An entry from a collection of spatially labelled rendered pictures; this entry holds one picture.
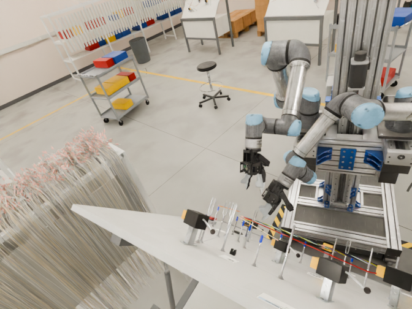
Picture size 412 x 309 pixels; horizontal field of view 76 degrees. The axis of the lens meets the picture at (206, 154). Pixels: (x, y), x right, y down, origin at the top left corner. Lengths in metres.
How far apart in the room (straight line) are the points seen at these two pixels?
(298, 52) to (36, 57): 8.15
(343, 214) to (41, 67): 8.26
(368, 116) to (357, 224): 1.33
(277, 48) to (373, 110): 0.51
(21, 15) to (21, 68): 1.33
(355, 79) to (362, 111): 0.46
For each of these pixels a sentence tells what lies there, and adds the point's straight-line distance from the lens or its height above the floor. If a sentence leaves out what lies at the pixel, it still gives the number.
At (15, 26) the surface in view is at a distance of 8.89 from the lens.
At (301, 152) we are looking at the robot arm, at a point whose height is 1.24.
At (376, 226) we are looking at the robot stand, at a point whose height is 0.21.
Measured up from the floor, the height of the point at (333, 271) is 1.56.
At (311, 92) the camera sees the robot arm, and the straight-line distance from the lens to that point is 1.74.
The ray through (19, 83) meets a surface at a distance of 8.93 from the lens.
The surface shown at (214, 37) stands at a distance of 7.08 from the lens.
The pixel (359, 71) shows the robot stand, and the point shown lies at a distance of 1.75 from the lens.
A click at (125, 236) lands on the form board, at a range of 0.70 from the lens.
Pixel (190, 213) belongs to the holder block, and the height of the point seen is 1.63.
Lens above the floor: 2.20
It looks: 37 degrees down
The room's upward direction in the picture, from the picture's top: 15 degrees counter-clockwise
